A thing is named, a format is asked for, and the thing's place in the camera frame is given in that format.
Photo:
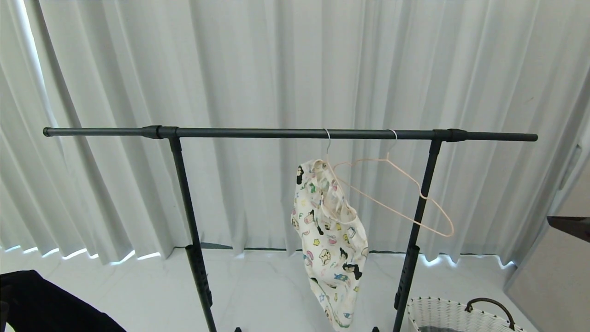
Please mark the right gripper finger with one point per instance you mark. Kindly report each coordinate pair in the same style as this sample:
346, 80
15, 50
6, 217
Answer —
576, 228

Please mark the pink clothes hanger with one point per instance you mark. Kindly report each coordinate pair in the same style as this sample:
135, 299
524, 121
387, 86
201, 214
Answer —
328, 138
395, 133

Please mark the cream printed garment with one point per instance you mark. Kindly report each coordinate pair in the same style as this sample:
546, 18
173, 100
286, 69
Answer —
332, 258

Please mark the black garment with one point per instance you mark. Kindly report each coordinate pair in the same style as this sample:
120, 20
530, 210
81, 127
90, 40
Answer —
46, 304

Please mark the white laundry basket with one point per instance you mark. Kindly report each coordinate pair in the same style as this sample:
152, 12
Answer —
438, 313

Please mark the black clothes rack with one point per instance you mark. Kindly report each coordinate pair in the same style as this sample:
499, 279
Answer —
276, 133

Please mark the white curtain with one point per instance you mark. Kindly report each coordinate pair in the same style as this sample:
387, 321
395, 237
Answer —
276, 69

